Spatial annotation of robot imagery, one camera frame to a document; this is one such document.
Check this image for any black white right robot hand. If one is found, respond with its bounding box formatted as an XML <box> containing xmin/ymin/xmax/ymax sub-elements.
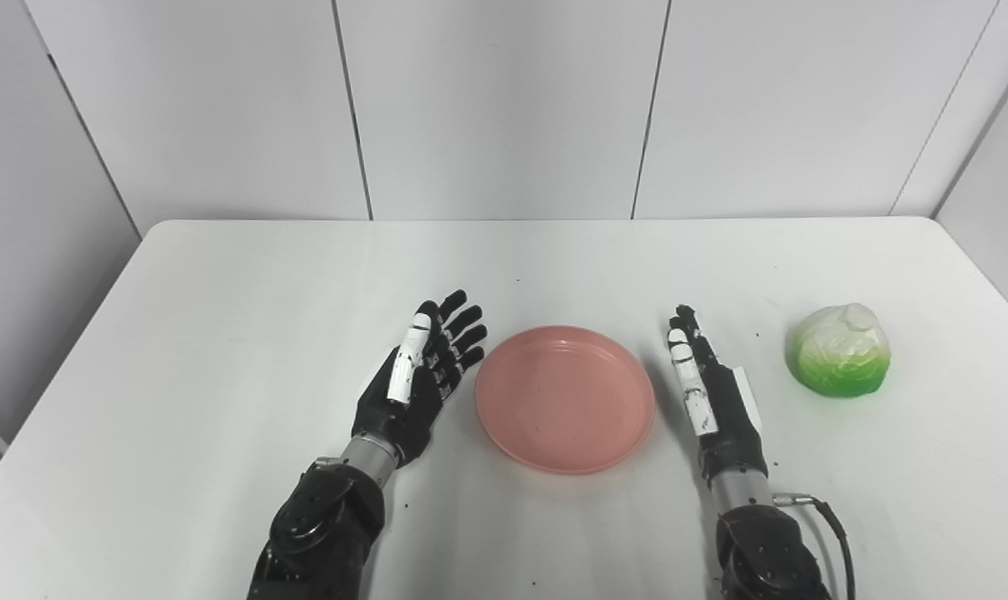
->
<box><xmin>667</xmin><ymin>304</ymin><xmax>770</xmax><ymax>489</ymax></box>

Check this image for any pink plastic plate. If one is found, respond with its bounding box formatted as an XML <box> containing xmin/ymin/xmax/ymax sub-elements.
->
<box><xmin>474</xmin><ymin>325</ymin><xmax>656</xmax><ymax>476</ymax></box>

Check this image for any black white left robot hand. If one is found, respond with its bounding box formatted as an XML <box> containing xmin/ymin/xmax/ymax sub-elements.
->
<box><xmin>351</xmin><ymin>289</ymin><xmax>489</xmax><ymax>469</ymax></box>

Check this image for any green white cabbage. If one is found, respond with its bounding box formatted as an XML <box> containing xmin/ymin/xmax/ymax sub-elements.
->
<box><xmin>785</xmin><ymin>302</ymin><xmax>892</xmax><ymax>398</ymax></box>

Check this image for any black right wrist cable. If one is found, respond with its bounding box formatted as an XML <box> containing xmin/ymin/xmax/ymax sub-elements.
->
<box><xmin>772</xmin><ymin>492</ymin><xmax>856</xmax><ymax>600</ymax></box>

